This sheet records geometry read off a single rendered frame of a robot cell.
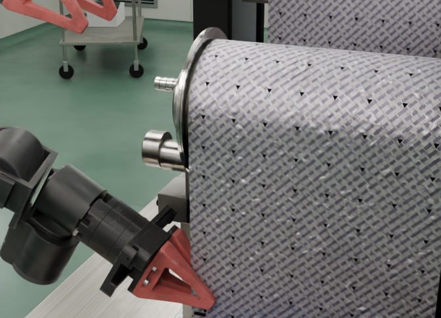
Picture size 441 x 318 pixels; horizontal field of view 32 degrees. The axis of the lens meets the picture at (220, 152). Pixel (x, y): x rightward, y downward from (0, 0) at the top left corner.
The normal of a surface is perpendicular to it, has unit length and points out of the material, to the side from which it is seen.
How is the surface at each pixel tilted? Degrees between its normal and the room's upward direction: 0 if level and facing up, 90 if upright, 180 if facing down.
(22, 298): 0
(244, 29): 90
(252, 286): 90
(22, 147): 47
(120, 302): 0
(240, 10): 90
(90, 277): 0
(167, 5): 90
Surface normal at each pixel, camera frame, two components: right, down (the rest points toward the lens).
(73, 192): 0.11, -0.34
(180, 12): -0.36, 0.35
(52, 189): -0.07, -0.08
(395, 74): -0.17, -0.66
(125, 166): 0.00, -0.93
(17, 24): 0.93, 0.13
